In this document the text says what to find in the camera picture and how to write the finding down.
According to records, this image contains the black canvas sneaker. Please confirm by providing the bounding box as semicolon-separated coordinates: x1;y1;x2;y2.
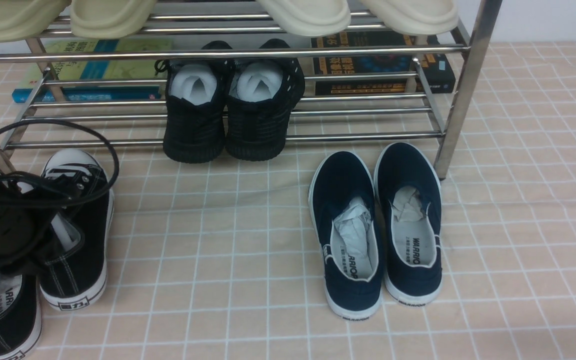
0;275;42;360
18;148;115;313

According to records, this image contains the navy slip-on shoe right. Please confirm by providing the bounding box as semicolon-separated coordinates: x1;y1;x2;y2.
373;142;442;306

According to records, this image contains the olive green slipper right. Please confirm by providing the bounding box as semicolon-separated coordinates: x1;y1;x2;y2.
70;0;157;40

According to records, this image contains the silver metal shoe rack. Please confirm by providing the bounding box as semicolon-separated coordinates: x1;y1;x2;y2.
0;0;501;178

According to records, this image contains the navy slip-on shoe left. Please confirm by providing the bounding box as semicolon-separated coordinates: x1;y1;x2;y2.
308;151;386;321

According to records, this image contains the olive green slipper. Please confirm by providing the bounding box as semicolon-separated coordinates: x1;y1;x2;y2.
0;0;71;43
70;0;157;40

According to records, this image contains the olive green slipper left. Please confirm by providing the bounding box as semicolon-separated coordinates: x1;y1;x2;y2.
0;0;71;43

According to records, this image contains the black knit shoe left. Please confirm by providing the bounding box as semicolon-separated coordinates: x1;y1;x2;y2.
154;58;236;164

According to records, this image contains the green and blue book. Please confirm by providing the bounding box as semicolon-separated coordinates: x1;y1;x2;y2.
11;38;173;104

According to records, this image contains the cream slipper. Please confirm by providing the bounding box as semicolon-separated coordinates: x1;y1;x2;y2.
361;0;460;35
258;0;351;37

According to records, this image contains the navy slip-on shoe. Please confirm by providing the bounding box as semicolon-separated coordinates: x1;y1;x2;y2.
308;151;386;321
373;142;442;306

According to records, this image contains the black book with yellow text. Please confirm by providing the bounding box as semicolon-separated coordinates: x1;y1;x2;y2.
310;30;457;96

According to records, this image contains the black knit shoe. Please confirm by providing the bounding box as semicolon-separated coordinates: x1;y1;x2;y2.
154;58;236;164
225;58;306;162

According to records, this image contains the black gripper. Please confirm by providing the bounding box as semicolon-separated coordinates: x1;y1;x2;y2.
0;149;85;276

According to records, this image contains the black knit shoe right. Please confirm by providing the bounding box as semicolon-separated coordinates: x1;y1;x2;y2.
225;58;306;162

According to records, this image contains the cream slipper left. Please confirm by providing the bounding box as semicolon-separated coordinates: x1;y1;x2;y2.
258;0;351;37

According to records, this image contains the cream slipper right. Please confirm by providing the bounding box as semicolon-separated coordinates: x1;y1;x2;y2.
361;0;460;35

